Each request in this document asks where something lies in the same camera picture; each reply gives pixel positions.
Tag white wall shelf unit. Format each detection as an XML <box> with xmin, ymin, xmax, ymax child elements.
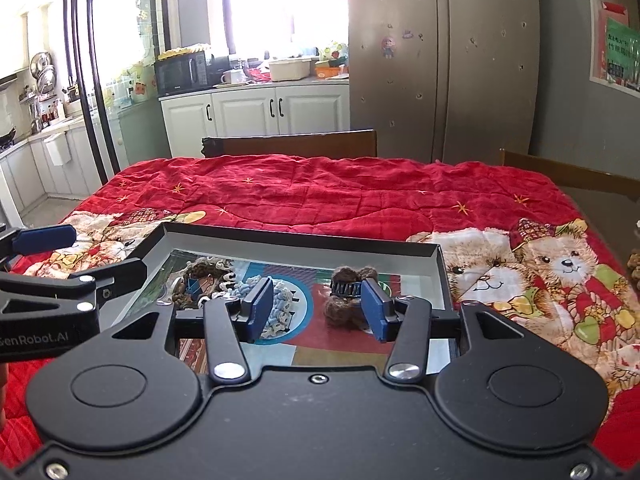
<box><xmin>590</xmin><ymin>0</ymin><xmax>639</xmax><ymax>96</ymax></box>

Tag black shallow box tray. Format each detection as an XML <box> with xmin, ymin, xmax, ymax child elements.
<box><xmin>100</xmin><ymin>222</ymin><xmax>452</xmax><ymax>372</ymax></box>

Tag light blue yarn scrunchie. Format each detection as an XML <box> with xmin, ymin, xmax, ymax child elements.
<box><xmin>231</xmin><ymin>275</ymin><xmax>307</xmax><ymax>342</ymax></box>

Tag wooden chair right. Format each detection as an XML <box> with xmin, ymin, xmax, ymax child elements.
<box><xmin>499</xmin><ymin>148</ymin><xmax>640</xmax><ymax>202</ymax></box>

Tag red bear print quilt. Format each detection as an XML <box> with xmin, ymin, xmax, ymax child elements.
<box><xmin>16</xmin><ymin>155</ymin><xmax>639</xmax><ymax>467</ymax></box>

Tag brown knitted scrunchie side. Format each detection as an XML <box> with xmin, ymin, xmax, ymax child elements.
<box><xmin>627</xmin><ymin>249</ymin><xmax>640</xmax><ymax>290</ymax></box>

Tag blue binder clip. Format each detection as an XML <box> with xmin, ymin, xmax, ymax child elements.
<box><xmin>184</xmin><ymin>278</ymin><xmax>203</xmax><ymax>301</ymax></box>

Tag brown furry hair claw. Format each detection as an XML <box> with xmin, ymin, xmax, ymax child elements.
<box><xmin>323</xmin><ymin>266</ymin><xmax>378</xmax><ymax>330</ymax></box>

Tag wooden chair back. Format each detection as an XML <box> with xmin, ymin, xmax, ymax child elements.
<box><xmin>201</xmin><ymin>130</ymin><xmax>378</xmax><ymax>159</ymax></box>

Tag steel double door refrigerator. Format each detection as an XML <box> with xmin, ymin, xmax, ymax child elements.
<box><xmin>348</xmin><ymin>0</ymin><xmax>540</xmax><ymax>164</ymax></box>

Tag black microwave oven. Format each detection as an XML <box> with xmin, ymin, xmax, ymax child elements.
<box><xmin>154</xmin><ymin>51</ymin><xmax>210</xmax><ymax>96</ymax></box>

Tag brown crochet scrunchie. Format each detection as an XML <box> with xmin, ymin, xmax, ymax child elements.
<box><xmin>170</xmin><ymin>257</ymin><xmax>236</xmax><ymax>310</ymax></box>

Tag wooden chair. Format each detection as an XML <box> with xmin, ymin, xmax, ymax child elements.
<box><xmin>201</xmin><ymin>130</ymin><xmax>378</xmax><ymax>159</ymax></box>
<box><xmin>499</xmin><ymin>148</ymin><xmax>640</xmax><ymax>202</ymax></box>

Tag white kitchen cabinet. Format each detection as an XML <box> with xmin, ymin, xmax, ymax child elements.
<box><xmin>160</xmin><ymin>79</ymin><xmax>350</xmax><ymax>157</ymax></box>

